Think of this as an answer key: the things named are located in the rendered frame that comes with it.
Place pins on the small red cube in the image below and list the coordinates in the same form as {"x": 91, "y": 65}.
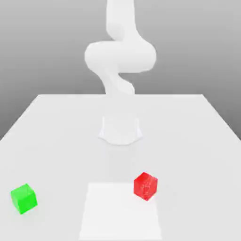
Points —
{"x": 145, "y": 186}

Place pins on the small green cube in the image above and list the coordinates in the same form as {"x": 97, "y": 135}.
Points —
{"x": 24, "y": 199}

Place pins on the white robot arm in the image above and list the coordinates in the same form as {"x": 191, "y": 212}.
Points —
{"x": 120, "y": 56}

